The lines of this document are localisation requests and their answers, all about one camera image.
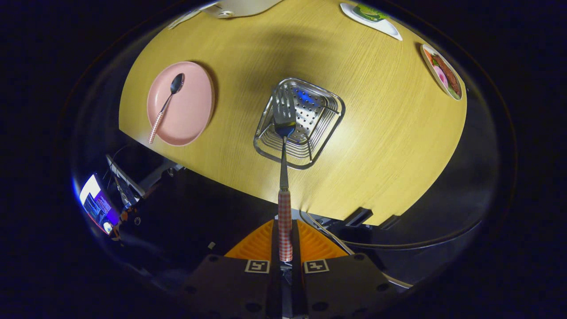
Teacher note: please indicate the green label drink bottle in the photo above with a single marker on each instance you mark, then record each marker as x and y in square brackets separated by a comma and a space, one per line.
[371, 13]

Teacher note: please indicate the white toaster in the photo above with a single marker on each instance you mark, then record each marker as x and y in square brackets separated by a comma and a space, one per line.
[239, 6]

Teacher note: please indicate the perforated metal basket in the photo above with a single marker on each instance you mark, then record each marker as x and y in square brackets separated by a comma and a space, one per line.
[319, 110]

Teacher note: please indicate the plate of food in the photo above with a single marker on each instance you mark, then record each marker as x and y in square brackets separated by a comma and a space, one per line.
[445, 75]

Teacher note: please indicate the black table bracket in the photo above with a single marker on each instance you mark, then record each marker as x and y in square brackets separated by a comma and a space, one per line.
[359, 216]

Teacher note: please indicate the white coaster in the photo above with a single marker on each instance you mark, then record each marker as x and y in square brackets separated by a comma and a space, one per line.
[385, 27]

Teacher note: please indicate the laptop screen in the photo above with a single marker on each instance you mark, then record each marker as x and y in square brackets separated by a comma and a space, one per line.
[95, 199]

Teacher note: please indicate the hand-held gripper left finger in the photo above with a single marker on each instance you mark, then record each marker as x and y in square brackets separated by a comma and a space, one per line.
[274, 252]

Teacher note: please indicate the pink plate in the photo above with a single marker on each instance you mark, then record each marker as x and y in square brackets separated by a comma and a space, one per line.
[190, 110]

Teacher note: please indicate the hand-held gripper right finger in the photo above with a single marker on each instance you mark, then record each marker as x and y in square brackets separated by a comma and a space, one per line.
[297, 252]

